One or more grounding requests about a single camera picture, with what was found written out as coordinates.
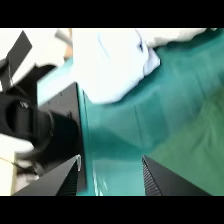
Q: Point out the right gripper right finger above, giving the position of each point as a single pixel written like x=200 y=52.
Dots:
x=166 y=181

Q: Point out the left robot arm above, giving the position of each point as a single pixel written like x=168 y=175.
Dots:
x=23 y=116

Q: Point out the white garment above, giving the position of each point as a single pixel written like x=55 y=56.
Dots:
x=110 y=63
x=170 y=35

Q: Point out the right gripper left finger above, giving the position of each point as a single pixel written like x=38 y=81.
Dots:
x=58 y=181

